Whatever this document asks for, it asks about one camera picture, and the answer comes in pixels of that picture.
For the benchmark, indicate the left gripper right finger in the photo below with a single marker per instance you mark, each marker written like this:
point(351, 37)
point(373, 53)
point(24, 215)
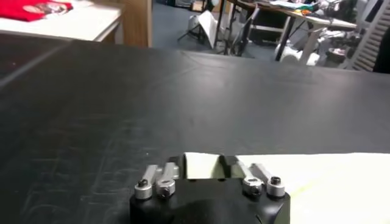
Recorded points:
point(253, 179)

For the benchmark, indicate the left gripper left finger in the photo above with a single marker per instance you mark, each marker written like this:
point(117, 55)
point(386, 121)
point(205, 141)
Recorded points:
point(163, 179)

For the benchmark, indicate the light green polo shirt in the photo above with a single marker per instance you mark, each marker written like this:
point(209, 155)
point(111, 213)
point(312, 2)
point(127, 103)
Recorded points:
point(335, 182)

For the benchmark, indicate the black table cover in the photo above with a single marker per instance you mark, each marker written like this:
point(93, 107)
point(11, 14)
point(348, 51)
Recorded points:
point(182, 91)

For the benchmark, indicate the dark brown desk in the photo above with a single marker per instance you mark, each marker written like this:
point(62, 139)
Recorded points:
point(283, 39)

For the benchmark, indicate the white standing desk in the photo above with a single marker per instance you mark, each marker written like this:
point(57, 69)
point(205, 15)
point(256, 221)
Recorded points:
point(312, 45)

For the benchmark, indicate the black tripod stand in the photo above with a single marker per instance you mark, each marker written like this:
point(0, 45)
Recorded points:
point(231, 30)

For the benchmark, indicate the white reflector board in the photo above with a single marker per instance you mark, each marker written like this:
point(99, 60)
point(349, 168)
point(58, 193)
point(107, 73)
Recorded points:
point(210, 29)

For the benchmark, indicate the white table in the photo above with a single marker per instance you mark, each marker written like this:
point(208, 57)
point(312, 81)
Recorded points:
point(85, 25)

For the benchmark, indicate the green colourful toy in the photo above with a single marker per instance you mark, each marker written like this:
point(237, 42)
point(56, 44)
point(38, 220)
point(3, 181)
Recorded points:
point(303, 12)

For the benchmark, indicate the white louvered cooling unit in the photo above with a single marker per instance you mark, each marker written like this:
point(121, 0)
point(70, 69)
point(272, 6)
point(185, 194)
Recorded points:
point(365, 39)

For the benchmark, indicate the black topped wooden table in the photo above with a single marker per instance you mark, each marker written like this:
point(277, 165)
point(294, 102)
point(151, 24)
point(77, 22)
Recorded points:
point(18, 51)

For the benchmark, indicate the red folded shirt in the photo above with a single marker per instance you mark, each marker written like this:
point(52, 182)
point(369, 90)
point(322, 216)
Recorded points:
point(27, 9)

